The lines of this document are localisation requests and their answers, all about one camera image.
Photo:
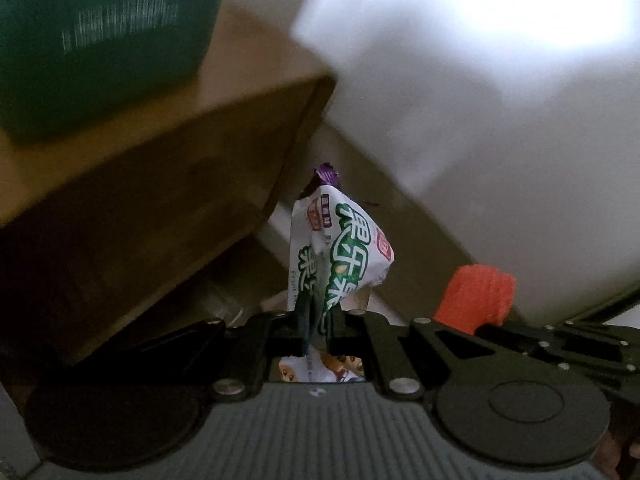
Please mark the white green snack wrapper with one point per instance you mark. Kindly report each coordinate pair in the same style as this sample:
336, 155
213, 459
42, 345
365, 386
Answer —
336, 255

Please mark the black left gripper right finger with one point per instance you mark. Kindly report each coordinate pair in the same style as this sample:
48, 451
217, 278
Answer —
399, 361

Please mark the brown wooden nightstand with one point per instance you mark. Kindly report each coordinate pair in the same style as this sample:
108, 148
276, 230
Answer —
98, 226

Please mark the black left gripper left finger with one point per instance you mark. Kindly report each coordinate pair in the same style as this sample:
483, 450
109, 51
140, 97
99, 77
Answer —
234, 362

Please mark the green box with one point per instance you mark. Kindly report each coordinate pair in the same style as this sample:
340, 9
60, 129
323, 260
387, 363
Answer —
64, 62

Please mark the orange foam net sleeve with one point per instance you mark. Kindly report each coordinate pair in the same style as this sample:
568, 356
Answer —
476, 295

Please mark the white bedding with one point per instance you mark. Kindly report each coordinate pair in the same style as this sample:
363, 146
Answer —
503, 132

